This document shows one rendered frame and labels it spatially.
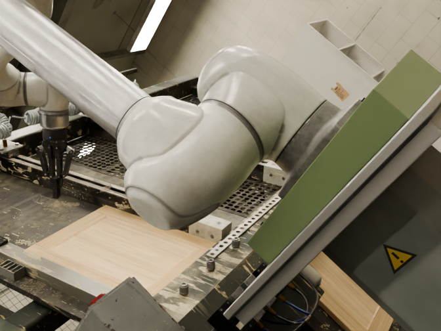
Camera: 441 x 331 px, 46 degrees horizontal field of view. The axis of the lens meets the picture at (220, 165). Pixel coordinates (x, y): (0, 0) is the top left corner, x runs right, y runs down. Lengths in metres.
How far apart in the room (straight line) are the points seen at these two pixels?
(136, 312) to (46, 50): 0.51
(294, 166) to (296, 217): 0.10
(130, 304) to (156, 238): 0.68
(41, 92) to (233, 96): 0.88
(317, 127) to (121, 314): 0.49
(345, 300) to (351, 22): 4.87
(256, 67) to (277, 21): 5.97
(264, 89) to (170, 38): 6.87
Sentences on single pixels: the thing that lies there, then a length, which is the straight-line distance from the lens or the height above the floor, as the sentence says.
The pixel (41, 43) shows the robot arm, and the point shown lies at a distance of 1.03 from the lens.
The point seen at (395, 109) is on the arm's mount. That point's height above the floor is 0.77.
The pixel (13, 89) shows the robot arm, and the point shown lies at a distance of 1.67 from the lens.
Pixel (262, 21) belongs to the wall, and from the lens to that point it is 7.01.
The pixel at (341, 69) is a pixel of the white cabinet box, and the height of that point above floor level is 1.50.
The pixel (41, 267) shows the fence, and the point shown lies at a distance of 1.56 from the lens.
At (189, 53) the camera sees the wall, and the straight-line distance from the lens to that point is 7.61.
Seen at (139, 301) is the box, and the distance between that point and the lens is 1.03.
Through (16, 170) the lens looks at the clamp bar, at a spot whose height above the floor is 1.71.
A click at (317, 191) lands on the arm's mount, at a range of 0.85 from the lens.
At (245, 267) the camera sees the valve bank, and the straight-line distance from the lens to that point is 1.50.
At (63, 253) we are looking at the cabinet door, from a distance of 1.65.
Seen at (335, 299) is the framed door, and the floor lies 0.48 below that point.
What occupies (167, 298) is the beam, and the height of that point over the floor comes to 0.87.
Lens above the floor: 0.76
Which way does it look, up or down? 11 degrees up
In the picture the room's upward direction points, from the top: 46 degrees counter-clockwise
